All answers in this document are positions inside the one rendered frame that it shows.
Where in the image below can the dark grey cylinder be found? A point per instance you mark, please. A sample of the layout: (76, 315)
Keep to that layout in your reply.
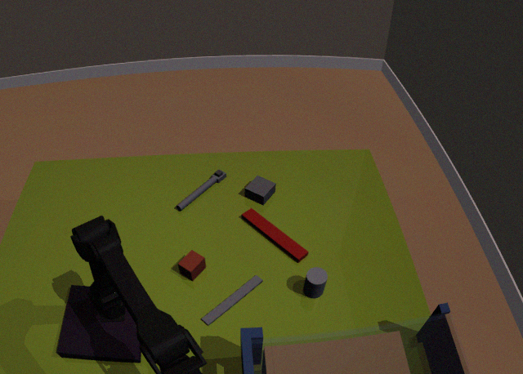
(316, 279)

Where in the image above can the dark red flat bar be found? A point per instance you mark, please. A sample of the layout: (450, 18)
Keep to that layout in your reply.
(275, 235)

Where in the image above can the grey flat bar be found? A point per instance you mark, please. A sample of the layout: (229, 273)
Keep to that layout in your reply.
(232, 300)

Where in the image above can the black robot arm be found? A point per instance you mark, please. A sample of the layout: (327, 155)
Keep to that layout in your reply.
(116, 286)

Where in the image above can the dark grey rod with square head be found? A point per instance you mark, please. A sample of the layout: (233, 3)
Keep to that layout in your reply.
(218, 176)

